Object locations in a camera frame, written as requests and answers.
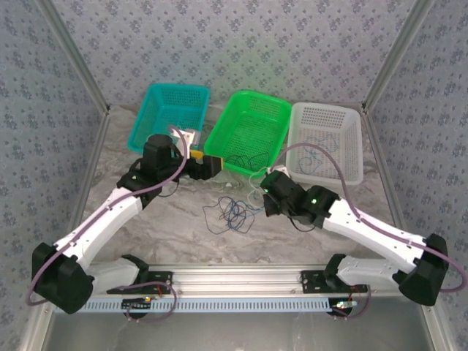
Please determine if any white plastic basket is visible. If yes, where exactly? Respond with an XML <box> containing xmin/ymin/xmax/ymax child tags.
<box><xmin>286</xmin><ymin>102</ymin><xmax>365</xmax><ymax>185</ymax></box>

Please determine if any thin blue cable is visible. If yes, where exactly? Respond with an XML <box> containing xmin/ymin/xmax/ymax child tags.
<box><xmin>218</xmin><ymin>198</ymin><xmax>265</xmax><ymax>232</ymax></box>
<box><xmin>297</xmin><ymin>132</ymin><xmax>344</xmax><ymax>176</ymax></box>

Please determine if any thin black left arm wire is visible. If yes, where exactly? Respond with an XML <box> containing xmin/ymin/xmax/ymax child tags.
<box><xmin>157</xmin><ymin>178</ymin><xmax>181</xmax><ymax>199</ymax></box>

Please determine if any thin white cable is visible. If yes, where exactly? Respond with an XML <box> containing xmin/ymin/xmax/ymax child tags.
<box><xmin>246</xmin><ymin>165</ymin><xmax>276</xmax><ymax>206</ymax></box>

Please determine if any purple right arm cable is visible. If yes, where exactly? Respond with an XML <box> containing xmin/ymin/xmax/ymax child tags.
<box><xmin>272</xmin><ymin>143</ymin><xmax>468</xmax><ymax>293</ymax></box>

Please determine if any thin black right arm wire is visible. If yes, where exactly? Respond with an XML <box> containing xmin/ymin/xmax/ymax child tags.
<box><xmin>287</xmin><ymin>214</ymin><xmax>318</xmax><ymax>233</ymax></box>

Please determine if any green plastic basket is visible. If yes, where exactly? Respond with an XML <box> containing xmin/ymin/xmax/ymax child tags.
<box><xmin>203</xmin><ymin>90</ymin><xmax>293</xmax><ymax>176</ymax></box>

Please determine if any slotted cable duct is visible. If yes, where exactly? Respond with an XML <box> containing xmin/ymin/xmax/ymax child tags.
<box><xmin>53</xmin><ymin>296</ymin><xmax>336</xmax><ymax>314</ymax></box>

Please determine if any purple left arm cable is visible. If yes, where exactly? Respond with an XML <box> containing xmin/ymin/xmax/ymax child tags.
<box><xmin>26</xmin><ymin>124</ymin><xmax>188</xmax><ymax>307</ymax></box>

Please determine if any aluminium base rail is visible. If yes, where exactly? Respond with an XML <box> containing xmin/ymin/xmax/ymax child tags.
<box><xmin>39</xmin><ymin>263</ymin><xmax>403</xmax><ymax>297</ymax></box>

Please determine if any teal plastic basket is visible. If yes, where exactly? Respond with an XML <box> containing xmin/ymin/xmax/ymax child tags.
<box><xmin>127</xmin><ymin>83</ymin><xmax>212</xmax><ymax>154</ymax></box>

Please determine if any aluminium frame post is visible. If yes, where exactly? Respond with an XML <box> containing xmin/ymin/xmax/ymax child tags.
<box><xmin>38</xmin><ymin>0</ymin><xmax>111</xmax><ymax>115</ymax></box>
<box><xmin>361</xmin><ymin>0</ymin><xmax>437</xmax><ymax>110</ymax></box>

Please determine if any black mounting plate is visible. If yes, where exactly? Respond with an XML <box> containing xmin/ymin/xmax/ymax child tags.
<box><xmin>107</xmin><ymin>270</ymin><xmax>174</xmax><ymax>295</ymax></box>
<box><xmin>300</xmin><ymin>269</ymin><xmax>369</xmax><ymax>294</ymax></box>

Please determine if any small circuit board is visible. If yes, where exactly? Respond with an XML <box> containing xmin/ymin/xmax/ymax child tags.
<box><xmin>331</xmin><ymin>299</ymin><xmax>358</xmax><ymax>314</ymax></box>
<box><xmin>122</xmin><ymin>298</ymin><xmax>154</xmax><ymax>312</ymax></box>

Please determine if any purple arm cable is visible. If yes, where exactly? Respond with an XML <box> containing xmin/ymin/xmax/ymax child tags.
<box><xmin>26</xmin><ymin>124</ymin><xmax>188</xmax><ymax>307</ymax></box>
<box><xmin>272</xmin><ymin>143</ymin><xmax>468</xmax><ymax>293</ymax></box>

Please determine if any short purple cable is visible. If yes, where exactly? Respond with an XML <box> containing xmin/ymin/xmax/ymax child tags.
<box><xmin>332</xmin><ymin>284</ymin><xmax>374</xmax><ymax>321</ymax></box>
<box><xmin>109</xmin><ymin>284</ymin><xmax>177</xmax><ymax>325</ymax></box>

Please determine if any thin black arm wire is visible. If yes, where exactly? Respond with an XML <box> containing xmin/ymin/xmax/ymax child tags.
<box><xmin>157</xmin><ymin>178</ymin><xmax>181</xmax><ymax>199</ymax></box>
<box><xmin>287</xmin><ymin>214</ymin><xmax>318</xmax><ymax>233</ymax></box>

